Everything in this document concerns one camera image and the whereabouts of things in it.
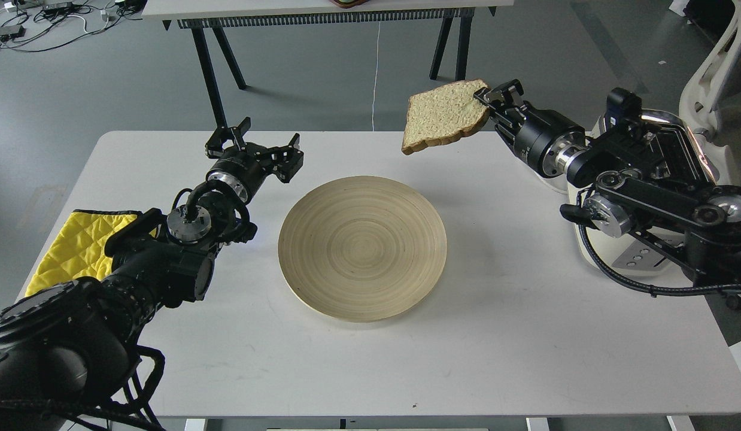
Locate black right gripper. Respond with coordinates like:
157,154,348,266
473,79,585,179

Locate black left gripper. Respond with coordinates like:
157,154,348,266
205,117,304,204

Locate slice of bread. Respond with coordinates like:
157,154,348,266
401,79,489,155

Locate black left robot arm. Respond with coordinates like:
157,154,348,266
0,118,304,430

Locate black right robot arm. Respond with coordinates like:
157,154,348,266
474,80,741,310

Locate white chrome toaster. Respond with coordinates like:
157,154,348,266
575,107,729,277

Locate background table with black legs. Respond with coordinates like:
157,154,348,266
142,1,501,130

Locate round wooden plate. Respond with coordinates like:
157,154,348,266
278,175,449,323

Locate brown object on background table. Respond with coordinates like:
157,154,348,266
330,0,368,9

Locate yellow quilted cloth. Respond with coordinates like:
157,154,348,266
24,208,142,297

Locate white office chair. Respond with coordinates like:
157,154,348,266
679,1,741,185

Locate white hanging cable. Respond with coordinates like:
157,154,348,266
370,22,381,132

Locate floor cables and power strips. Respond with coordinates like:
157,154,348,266
0,0,147,62

